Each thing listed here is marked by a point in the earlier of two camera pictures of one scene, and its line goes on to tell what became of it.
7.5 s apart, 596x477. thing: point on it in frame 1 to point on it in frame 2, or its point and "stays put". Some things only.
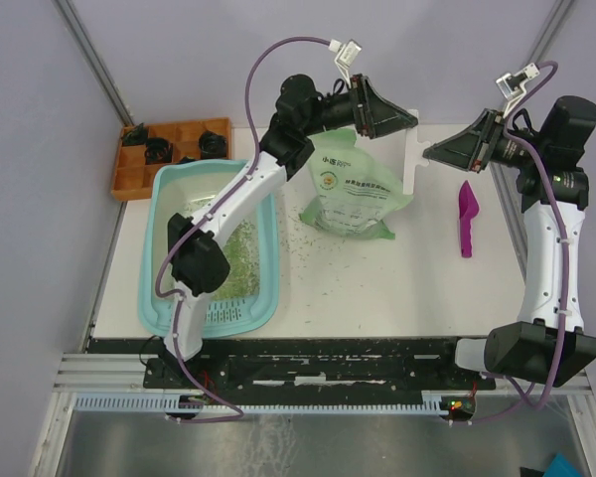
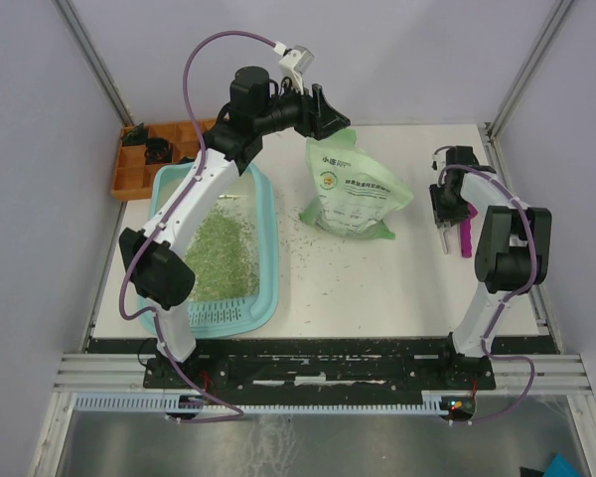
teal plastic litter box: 247,298 stays put
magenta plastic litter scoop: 468,209 stays put
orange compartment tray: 133,177 stays put
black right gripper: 471,149 to 440,213
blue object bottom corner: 560,466 stays put
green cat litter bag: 355,193 stays put
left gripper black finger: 384,116 to 325,118
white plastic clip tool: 413,153 to 445,236
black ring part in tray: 158,150 stays put
